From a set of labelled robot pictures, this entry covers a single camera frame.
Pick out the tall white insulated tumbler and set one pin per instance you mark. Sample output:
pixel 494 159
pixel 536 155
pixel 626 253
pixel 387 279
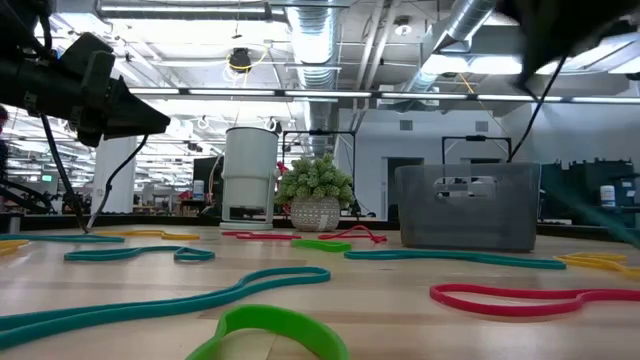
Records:
pixel 248 170

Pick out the white building pillar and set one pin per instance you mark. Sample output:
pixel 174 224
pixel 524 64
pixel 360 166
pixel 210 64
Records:
pixel 122 195

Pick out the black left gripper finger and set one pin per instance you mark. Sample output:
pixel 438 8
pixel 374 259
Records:
pixel 130 117

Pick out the black ceiling-hung device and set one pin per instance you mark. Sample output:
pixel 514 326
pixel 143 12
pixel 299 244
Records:
pixel 240 57

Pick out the dark doorway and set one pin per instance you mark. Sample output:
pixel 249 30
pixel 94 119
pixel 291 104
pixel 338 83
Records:
pixel 391 190

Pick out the black background robot arm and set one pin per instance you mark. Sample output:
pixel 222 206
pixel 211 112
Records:
pixel 30 197

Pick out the yellow rubber band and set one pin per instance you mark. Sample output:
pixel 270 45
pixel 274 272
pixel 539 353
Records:
pixel 180 236
pixel 590 261
pixel 12 245

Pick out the white plastic bottle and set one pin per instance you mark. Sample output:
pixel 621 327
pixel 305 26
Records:
pixel 607 196

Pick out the green exit sign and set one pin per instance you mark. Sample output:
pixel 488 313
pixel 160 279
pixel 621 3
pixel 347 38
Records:
pixel 47 177

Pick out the artificial plant in patterned pot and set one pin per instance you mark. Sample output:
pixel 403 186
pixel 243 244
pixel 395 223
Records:
pixel 315 212

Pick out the long LED light bar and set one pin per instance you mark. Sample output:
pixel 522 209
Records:
pixel 325 94

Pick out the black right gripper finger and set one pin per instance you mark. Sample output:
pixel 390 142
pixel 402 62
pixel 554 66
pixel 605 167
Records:
pixel 537 57

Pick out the silver spiral air duct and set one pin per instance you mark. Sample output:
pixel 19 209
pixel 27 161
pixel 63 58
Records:
pixel 467 20
pixel 314 40

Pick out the red rubber band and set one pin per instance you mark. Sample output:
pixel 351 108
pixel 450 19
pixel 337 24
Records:
pixel 265 236
pixel 325 236
pixel 434 295

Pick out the white ceiling dome sensor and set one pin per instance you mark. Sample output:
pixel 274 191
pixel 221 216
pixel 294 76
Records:
pixel 403 27

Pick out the dark background shelving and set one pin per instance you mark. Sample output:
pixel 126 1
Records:
pixel 625 172

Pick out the green rubber band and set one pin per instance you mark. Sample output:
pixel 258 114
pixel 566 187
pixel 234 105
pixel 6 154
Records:
pixel 280 320
pixel 320 245

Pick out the teal rubber band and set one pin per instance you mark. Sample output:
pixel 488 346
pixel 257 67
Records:
pixel 525 261
pixel 60 238
pixel 100 255
pixel 100 315

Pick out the black aluminium table frame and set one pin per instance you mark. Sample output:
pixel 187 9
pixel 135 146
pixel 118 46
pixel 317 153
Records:
pixel 150 221

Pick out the grey wall vent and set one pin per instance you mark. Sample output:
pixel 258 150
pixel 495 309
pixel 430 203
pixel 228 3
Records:
pixel 481 126
pixel 406 125

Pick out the white bottle with blue label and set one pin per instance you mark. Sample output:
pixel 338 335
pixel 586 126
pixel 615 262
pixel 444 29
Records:
pixel 198 191

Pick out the small red background object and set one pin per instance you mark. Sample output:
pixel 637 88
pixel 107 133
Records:
pixel 283 169

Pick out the grey translucent plastic bin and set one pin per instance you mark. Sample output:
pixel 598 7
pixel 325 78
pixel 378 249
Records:
pixel 465 225

